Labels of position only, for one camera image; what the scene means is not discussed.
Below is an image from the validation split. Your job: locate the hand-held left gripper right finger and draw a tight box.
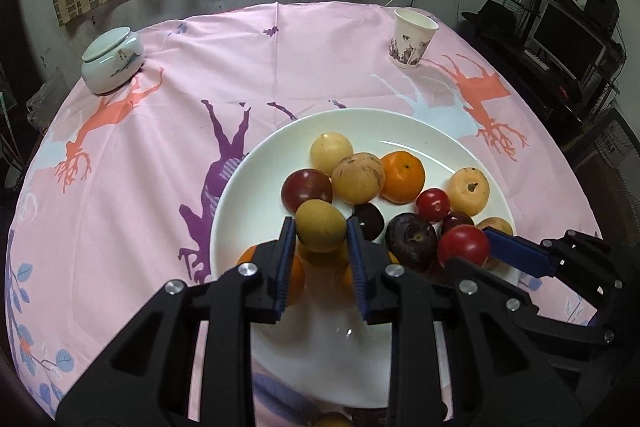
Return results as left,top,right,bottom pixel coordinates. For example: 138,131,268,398
346,216,586,427

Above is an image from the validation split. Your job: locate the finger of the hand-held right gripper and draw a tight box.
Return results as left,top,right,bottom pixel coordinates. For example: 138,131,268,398
481,228,628,303
445,256,621,348

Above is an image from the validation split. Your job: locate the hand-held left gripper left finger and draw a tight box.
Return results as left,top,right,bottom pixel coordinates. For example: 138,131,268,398
56,216,299,427

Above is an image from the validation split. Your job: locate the large orange mandarin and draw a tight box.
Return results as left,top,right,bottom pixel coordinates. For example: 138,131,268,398
237,243,307,308

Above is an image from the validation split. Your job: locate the striped pepino melon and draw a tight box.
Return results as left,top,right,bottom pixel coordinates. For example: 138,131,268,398
476,217,514,237
331,152,386,205

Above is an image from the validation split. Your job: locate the small green-yellow fruit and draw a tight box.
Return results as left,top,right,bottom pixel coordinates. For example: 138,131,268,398
295,199,347,254

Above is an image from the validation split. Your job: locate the dark purple plum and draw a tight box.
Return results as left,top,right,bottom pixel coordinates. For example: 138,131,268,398
385,213,439,272

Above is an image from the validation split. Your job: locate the small dark purple fruit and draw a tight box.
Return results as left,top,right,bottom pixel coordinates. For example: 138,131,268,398
353,202,386,242
440,212,475,235

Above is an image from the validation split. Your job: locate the pale yellow round fruit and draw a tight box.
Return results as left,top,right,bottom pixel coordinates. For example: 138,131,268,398
446,167,491,216
310,133,355,175

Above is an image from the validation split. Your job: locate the white oval plate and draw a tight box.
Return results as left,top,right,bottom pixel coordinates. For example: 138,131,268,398
209,108,516,409

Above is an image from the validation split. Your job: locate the dark red plum on plate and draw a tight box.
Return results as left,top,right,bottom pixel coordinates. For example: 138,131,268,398
280,168,334,214

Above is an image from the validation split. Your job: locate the small orange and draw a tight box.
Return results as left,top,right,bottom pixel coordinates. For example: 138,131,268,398
380,150,426,204

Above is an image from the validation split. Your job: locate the yellow orange tomato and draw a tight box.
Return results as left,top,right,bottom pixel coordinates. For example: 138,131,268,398
310,412,353,427

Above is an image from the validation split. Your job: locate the pink printed tablecloth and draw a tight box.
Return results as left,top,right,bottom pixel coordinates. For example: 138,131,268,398
4,1,601,427

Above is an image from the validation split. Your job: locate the dark computer desk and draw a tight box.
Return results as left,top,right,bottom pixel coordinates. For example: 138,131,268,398
470,32,626,148

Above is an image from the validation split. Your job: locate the computer monitor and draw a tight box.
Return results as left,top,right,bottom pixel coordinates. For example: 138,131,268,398
531,2,621,80

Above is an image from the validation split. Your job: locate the black hat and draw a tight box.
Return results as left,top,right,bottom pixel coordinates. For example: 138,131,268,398
461,0,521,38

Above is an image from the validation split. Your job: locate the printed paper cup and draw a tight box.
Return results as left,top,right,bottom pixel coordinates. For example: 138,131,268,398
388,8,440,70

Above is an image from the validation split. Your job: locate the black speaker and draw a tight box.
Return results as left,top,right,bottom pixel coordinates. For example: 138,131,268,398
584,0,621,32

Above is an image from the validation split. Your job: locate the white ceramic lidded jar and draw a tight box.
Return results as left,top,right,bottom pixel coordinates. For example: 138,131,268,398
81,27,145,96

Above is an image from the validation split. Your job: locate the clear plastic bag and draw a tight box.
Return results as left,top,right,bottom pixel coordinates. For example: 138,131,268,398
26,67,68,132

